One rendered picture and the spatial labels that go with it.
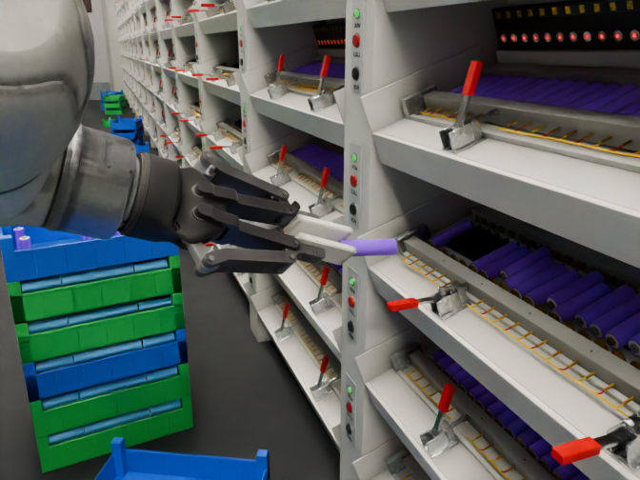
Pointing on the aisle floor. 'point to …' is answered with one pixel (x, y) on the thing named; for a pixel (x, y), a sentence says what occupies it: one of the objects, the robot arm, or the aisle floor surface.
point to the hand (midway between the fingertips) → (319, 240)
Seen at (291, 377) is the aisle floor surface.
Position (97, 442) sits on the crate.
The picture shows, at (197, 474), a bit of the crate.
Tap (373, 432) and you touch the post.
